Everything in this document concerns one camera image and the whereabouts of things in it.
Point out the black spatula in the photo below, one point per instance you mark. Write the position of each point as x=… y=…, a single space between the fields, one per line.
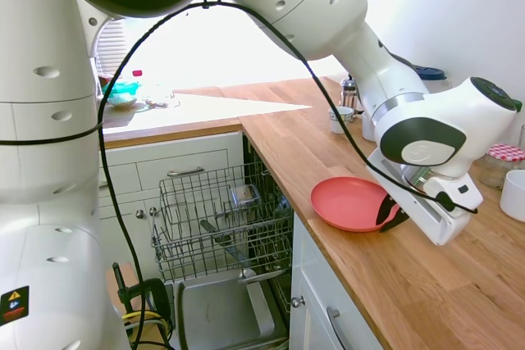
x=223 y=239

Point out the steel dishwasher door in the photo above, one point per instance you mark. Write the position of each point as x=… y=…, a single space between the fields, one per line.
x=221 y=313

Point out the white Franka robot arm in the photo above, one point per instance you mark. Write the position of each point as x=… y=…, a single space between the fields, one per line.
x=49 y=161

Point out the white mug at right edge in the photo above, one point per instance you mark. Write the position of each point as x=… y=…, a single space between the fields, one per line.
x=514 y=196

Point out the clear pitcher with blue lid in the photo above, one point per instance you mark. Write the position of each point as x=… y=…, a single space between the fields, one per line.
x=432 y=75

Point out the bottle with pink cap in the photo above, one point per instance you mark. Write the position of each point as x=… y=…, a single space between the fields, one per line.
x=137 y=74

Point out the clear glass food container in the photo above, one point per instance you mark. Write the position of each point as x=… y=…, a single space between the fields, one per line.
x=245 y=196

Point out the glass french press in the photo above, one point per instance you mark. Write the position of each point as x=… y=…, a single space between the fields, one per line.
x=350 y=94

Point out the pink plastic plate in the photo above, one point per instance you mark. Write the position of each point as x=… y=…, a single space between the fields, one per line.
x=344 y=202

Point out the small patterned white mug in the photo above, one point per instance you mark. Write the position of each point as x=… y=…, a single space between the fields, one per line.
x=338 y=120

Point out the white drawer front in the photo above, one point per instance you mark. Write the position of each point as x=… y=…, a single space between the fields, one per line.
x=123 y=186
x=184 y=159

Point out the white window blinds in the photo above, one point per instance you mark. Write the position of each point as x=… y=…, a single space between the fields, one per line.
x=112 y=46

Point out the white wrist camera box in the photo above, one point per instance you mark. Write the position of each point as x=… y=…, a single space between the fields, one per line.
x=467 y=198

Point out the green plastic bowl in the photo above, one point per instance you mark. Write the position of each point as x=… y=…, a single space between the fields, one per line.
x=123 y=92

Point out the jar with red checked lid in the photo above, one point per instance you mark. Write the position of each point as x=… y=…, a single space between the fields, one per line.
x=502 y=161

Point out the small glass dish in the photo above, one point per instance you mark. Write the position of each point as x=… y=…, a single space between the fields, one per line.
x=158 y=103

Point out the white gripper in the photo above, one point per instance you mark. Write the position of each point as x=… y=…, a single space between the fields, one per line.
x=426 y=223

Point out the black screw clamp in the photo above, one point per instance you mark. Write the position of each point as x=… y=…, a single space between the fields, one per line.
x=158 y=294

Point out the round metal cabinet knob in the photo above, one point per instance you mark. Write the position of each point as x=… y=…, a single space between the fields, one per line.
x=296 y=301
x=140 y=214
x=153 y=211

